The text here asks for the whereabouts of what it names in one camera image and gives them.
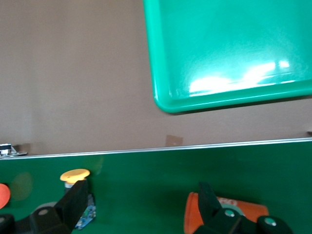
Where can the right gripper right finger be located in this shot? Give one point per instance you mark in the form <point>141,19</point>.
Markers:
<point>209,207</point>

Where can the yellow mushroom push button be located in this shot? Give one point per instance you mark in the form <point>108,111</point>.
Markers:
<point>74,175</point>

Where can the green conveyor belt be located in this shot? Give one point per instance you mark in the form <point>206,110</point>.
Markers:
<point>146,175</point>

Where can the orange cylinder printed 4680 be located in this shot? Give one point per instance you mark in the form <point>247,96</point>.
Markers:
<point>192,214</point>
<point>4,196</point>

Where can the green plastic tray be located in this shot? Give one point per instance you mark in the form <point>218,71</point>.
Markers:
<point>231,48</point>

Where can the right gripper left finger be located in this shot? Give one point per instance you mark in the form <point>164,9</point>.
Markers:
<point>73,204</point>

